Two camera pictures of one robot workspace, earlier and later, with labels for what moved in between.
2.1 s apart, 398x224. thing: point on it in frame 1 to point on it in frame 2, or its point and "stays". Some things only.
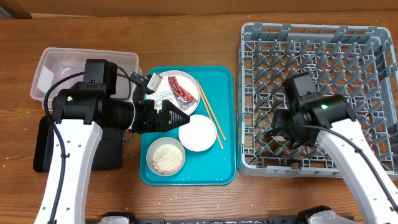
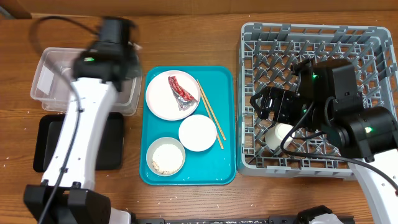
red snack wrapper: x=184 y=98 stays
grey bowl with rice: x=166 y=156 stays
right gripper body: x=298 y=135 to x=289 y=107
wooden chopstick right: x=216 y=119 stays
